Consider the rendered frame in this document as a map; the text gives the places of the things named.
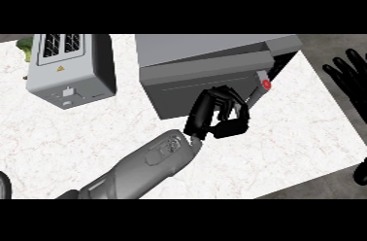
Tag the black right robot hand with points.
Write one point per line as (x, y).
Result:
(351, 79)

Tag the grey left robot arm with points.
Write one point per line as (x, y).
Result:
(143, 167)

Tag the dark grey microwave door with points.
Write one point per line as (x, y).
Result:
(181, 96)

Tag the dark round object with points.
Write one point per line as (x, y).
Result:
(3, 186)

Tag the grey microwave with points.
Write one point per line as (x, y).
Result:
(201, 49)

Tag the silver toaster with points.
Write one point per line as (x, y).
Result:
(71, 76)

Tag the green vegetable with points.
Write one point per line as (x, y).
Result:
(25, 47)

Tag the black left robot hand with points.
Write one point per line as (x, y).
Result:
(198, 118)

